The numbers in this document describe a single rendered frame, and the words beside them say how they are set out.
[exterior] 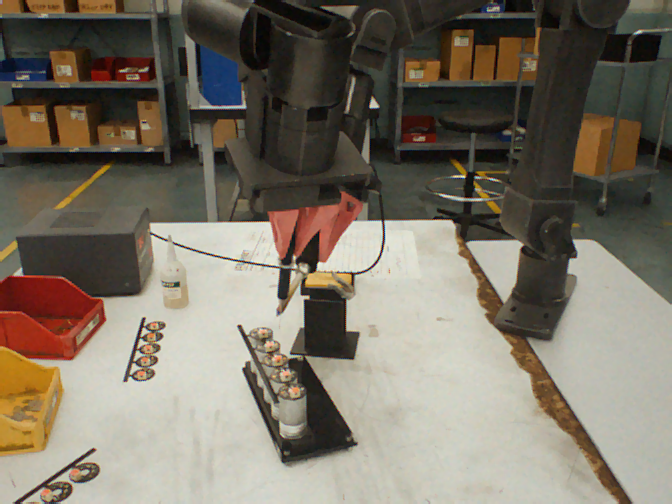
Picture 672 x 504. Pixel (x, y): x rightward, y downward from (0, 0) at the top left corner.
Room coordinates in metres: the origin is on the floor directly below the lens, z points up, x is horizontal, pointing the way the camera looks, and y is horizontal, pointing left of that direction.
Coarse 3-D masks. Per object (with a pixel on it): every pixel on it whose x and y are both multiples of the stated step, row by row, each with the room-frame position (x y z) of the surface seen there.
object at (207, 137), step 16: (192, 48) 2.42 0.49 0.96; (192, 64) 2.42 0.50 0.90; (192, 80) 2.42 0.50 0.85; (192, 96) 2.42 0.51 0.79; (192, 112) 2.40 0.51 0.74; (208, 112) 2.40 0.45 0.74; (224, 112) 2.40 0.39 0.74; (240, 112) 2.41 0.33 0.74; (208, 128) 2.44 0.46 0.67; (240, 128) 3.72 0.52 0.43; (368, 128) 2.46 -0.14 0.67; (208, 144) 2.44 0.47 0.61; (368, 144) 2.46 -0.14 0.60; (208, 160) 2.44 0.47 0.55; (368, 160) 2.46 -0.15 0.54; (208, 176) 2.44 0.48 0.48; (208, 192) 2.44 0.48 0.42; (208, 208) 2.44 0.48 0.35
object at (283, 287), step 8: (296, 224) 0.51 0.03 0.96; (288, 248) 0.52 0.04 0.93; (288, 256) 0.52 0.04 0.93; (280, 264) 0.52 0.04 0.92; (288, 264) 0.52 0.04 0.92; (280, 272) 0.53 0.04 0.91; (288, 272) 0.53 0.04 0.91; (280, 280) 0.53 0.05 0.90; (288, 280) 0.53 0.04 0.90; (280, 288) 0.53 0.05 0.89; (288, 288) 0.53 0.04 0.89; (280, 296) 0.53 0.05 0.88
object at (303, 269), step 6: (300, 264) 0.62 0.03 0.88; (306, 264) 0.62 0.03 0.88; (294, 270) 0.62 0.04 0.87; (300, 270) 0.61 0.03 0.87; (306, 270) 0.61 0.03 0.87; (300, 276) 0.61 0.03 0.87; (306, 276) 0.61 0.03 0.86; (294, 282) 0.60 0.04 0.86; (294, 288) 0.60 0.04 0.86; (288, 300) 0.58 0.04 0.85; (282, 312) 0.57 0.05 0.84
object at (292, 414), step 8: (288, 392) 0.48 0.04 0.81; (280, 400) 0.48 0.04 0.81; (288, 400) 0.47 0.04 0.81; (296, 400) 0.47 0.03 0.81; (304, 400) 0.48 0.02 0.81; (280, 408) 0.48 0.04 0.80; (288, 408) 0.47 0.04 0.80; (296, 408) 0.47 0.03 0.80; (304, 408) 0.48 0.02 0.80; (280, 416) 0.48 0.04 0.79; (288, 416) 0.47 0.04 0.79; (296, 416) 0.47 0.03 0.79; (304, 416) 0.48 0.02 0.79; (280, 424) 0.48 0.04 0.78; (288, 424) 0.47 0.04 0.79; (296, 424) 0.47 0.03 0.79; (304, 424) 0.48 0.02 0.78; (280, 432) 0.48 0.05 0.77; (288, 432) 0.47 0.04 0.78; (296, 432) 0.47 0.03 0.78; (304, 432) 0.48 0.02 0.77
